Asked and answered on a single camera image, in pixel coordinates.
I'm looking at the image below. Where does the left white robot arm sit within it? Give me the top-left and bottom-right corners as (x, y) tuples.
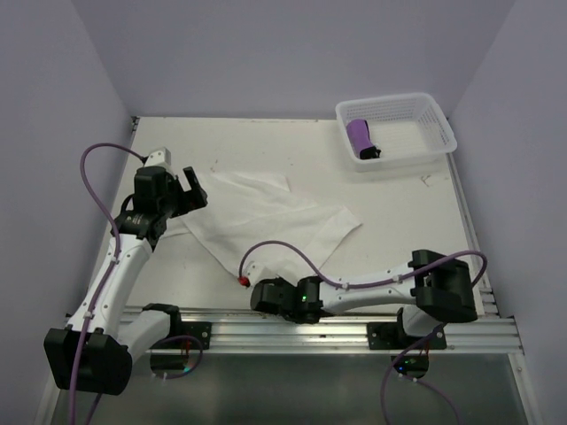
(43, 166), (207, 396)

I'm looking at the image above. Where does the aluminium mounting rail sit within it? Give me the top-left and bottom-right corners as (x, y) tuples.
(119, 309), (524, 355)

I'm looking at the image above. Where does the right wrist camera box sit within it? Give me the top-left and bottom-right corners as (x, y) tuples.
(237, 261), (267, 288)

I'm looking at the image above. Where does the white perforated plastic basket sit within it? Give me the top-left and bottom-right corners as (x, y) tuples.
(335, 92), (457, 173)

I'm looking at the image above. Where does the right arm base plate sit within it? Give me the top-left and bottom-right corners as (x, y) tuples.
(366, 322), (447, 351)

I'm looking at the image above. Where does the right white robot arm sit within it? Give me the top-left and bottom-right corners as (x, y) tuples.
(238, 250), (482, 348)

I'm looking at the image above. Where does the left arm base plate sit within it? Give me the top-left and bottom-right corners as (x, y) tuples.
(151, 321), (213, 352)

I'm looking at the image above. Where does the white towel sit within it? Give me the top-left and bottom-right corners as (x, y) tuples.
(164, 172), (361, 287)

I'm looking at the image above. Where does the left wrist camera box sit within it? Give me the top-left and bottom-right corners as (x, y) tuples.
(144, 147), (173, 174)

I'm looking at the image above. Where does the purple microfiber towel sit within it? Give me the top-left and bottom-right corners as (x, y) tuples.
(346, 119), (381, 160)

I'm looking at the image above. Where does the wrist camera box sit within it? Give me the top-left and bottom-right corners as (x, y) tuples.
(144, 147), (173, 174)
(237, 261), (267, 288)

